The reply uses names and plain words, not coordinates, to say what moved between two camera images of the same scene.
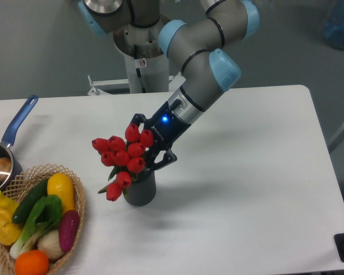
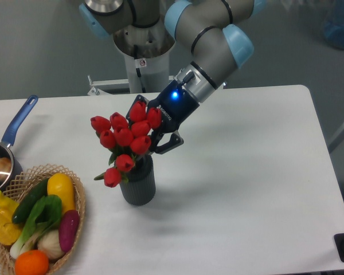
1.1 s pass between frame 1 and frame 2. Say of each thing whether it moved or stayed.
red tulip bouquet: moved
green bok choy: stayed
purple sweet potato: stayed
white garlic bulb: stayed
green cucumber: stayed
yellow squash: stayed
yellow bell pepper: stayed
